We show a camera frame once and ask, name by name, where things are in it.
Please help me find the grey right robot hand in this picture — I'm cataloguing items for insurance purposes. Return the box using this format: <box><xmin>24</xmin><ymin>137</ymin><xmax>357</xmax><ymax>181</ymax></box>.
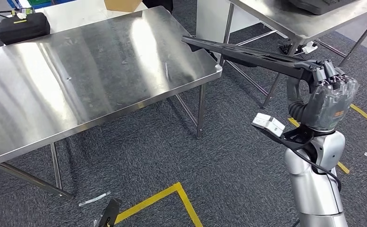
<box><xmin>286</xmin><ymin>59</ymin><xmax>359</xmax><ymax>132</ymax></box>

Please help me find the black plastic panel part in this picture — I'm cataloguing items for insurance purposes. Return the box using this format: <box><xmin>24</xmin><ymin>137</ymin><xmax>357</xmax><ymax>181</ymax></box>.
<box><xmin>181</xmin><ymin>35</ymin><xmax>316</xmax><ymax>80</ymax></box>

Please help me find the white plug adapter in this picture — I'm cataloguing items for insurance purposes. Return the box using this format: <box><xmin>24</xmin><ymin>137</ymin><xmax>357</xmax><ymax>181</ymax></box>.
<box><xmin>301</xmin><ymin>41</ymin><xmax>319</xmax><ymax>54</ymax></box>

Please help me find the black floor base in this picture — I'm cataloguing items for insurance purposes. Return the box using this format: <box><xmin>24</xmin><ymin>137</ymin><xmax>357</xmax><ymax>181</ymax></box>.
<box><xmin>278</xmin><ymin>43</ymin><xmax>303</xmax><ymax>56</ymax></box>

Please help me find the black device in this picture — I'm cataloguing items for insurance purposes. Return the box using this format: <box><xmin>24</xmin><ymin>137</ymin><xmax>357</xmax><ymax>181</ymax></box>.
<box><xmin>288</xmin><ymin>0</ymin><xmax>361</xmax><ymax>16</ymax></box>

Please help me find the white cabinet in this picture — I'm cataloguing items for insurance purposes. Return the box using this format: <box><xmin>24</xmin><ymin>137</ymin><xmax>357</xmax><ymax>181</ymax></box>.
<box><xmin>196</xmin><ymin>0</ymin><xmax>262</xmax><ymax>44</ymax></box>

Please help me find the brown cardboard box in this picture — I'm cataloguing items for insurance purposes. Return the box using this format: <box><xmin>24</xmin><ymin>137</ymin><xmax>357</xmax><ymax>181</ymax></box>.
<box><xmin>104</xmin><ymin>0</ymin><xmax>143</xmax><ymax>13</ymax></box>

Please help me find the large stainless steel table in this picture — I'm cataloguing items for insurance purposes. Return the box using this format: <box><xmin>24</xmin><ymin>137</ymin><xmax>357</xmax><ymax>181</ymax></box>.
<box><xmin>0</xmin><ymin>5</ymin><xmax>223</xmax><ymax>201</ymax></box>

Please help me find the white paper strip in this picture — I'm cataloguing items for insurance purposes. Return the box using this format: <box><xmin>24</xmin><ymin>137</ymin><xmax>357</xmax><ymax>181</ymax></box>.
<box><xmin>78</xmin><ymin>191</ymin><xmax>112</xmax><ymax>208</ymax></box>

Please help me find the green plastic crate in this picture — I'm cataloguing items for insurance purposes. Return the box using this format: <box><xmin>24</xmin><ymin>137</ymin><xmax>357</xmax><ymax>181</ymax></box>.
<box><xmin>26</xmin><ymin>0</ymin><xmax>53</xmax><ymax>7</ymax></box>

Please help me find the black zip bag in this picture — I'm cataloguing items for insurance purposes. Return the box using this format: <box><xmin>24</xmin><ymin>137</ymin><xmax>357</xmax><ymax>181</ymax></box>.
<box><xmin>0</xmin><ymin>12</ymin><xmax>51</xmax><ymax>45</ymax></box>

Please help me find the black camera bracket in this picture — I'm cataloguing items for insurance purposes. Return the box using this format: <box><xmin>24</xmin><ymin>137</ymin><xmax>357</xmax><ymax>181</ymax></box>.
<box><xmin>252</xmin><ymin>123</ymin><xmax>316</xmax><ymax>151</ymax></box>

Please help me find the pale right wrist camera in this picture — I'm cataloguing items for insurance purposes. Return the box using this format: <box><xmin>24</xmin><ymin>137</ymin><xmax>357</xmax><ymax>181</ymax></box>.
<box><xmin>251</xmin><ymin>113</ymin><xmax>286</xmax><ymax>138</ymax></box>

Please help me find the black cable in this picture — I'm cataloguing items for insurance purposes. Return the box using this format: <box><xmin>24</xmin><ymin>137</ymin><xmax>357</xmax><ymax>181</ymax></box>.
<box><xmin>291</xmin><ymin>147</ymin><xmax>342</xmax><ymax>192</ymax></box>

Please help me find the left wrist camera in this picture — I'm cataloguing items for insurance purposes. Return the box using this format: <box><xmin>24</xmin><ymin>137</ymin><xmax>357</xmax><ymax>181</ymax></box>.
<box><xmin>97</xmin><ymin>198</ymin><xmax>122</xmax><ymax>227</ymax></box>

